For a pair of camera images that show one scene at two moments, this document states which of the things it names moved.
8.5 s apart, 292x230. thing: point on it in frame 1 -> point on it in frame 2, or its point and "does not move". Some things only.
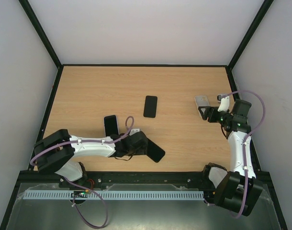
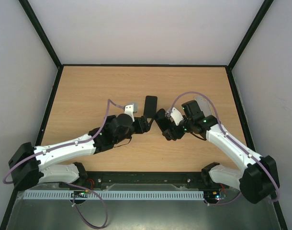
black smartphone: x=150 y=106 does not move
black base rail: x=146 y=181 does not move
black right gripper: x=210 y=114 -> x=165 y=126
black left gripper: x=142 y=151 -> x=145 y=128
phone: x=154 y=151 -> x=163 y=121
